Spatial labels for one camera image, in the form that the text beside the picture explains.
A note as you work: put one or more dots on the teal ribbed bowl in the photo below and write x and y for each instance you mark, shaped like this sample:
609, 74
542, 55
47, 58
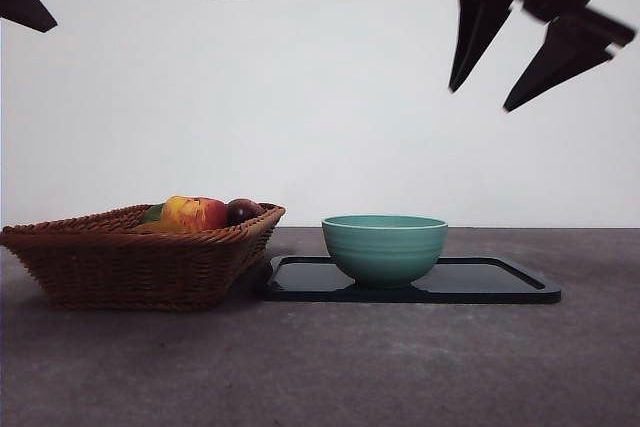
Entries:
385, 252

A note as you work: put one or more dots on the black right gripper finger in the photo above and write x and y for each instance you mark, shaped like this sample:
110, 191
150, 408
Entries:
482, 12
560, 59

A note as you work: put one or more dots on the dark rectangular tray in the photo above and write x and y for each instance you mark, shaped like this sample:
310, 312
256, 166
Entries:
475, 282

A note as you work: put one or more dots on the green avocado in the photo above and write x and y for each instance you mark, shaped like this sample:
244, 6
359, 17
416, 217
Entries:
152, 214

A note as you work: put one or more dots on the dark purple plum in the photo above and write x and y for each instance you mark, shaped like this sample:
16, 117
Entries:
242, 212

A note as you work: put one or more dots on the brown wicker basket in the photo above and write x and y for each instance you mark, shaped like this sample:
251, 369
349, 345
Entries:
125, 267

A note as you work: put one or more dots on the red yellow apple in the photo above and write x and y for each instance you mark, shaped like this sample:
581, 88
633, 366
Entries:
195, 212

